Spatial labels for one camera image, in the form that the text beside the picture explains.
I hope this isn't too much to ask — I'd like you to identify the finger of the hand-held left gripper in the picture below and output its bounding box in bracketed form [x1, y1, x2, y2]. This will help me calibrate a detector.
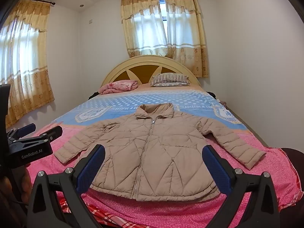
[36, 125, 63, 143]
[7, 123, 36, 139]

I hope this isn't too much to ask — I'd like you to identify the striped pillow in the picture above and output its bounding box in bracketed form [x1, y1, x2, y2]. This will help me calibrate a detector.
[149, 73, 191, 87]

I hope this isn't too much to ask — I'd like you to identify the blue polka dot blanket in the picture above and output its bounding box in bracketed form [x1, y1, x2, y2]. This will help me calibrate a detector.
[53, 91, 249, 133]

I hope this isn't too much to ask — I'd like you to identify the person's left hand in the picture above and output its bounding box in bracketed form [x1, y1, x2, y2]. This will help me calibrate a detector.
[0, 164, 32, 203]

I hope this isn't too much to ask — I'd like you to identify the peach bedsheet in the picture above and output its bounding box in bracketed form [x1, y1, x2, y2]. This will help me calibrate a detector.
[133, 83, 205, 93]

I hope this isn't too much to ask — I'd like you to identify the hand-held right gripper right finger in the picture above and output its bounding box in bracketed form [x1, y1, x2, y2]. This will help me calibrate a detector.
[202, 145, 279, 228]

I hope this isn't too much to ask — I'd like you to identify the cream wooden headboard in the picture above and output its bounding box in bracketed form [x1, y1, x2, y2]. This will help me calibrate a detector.
[100, 55, 200, 88]

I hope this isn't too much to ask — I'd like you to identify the pink folded blanket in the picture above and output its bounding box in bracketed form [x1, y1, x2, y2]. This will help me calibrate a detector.
[98, 79, 139, 95]

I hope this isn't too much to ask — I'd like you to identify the red checked cloth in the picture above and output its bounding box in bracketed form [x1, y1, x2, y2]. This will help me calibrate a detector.
[58, 196, 133, 228]

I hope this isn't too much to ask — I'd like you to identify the dark rounded object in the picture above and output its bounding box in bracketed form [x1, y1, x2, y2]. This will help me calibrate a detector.
[278, 147, 304, 211]

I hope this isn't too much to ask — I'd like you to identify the yellow floral curtain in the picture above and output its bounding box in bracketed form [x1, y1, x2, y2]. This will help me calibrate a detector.
[0, 0, 55, 129]
[120, 0, 168, 58]
[164, 0, 209, 78]

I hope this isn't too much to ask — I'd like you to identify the beige quilted jacket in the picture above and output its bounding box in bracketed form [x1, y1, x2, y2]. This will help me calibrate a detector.
[54, 103, 267, 202]

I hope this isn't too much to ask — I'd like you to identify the dark curtain rod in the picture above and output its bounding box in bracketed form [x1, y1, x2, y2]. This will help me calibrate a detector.
[21, 0, 55, 5]

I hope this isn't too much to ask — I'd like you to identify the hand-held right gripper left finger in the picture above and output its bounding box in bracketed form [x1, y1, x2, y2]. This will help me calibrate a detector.
[27, 144, 105, 228]

